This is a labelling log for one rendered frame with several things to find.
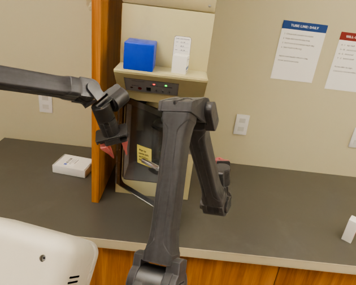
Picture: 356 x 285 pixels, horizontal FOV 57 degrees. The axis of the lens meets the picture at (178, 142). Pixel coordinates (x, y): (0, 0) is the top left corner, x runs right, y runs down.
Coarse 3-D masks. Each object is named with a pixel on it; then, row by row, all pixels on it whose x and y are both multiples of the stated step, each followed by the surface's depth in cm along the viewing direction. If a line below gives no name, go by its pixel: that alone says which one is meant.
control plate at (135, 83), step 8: (128, 80) 115; (136, 80) 115; (144, 80) 114; (128, 88) 120; (136, 88) 120; (144, 88) 119; (152, 88) 119; (160, 88) 118; (168, 88) 118; (176, 88) 117
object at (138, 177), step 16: (128, 112) 124; (144, 112) 119; (128, 128) 127; (144, 128) 121; (160, 128) 116; (128, 144) 129; (144, 144) 123; (160, 144) 118; (128, 160) 132; (128, 176) 135; (144, 176) 128; (144, 192) 131
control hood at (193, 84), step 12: (120, 72) 111; (132, 72) 111; (144, 72) 111; (156, 72) 112; (168, 72) 113; (192, 72) 118; (204, 72) 120; (120, 84) 118; (180, 84) 114; (192, 84) 114; (204, 84) 113; (180, 96) 122; (192, 96) 122
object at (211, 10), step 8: (128, 0) 112; (136, 0) 112; (144, 0) 112; (152, 0) 112; (160, 0) 112; (168, 0) 112; (176, 0) 111; (184, 0) 111; (192, 0) 111; (200, 0) 111; (208, 0) 111; (216, 0) 111; (184, 8) 112; (192, 8) 112; (200, 8) 112; (208, 8) 112
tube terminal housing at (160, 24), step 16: (128, 16) 114; (144, 16) 114; (160, 16) 114; (176, 16) 114; (192, 16) 113; (208, 16) 113; (128, 32) 116; (144, 32) 116; (160, 32) 116; (176, 32) 116; (192, 32) 116; (208, 32) 115; (160, 48) 118; (192, 48) 118; (208, 48) 118; (160, 64) 121; (192, 64) 120; (144, 96) 126; (160, 96) 126; (192, 160) 137; (128, 192) 144
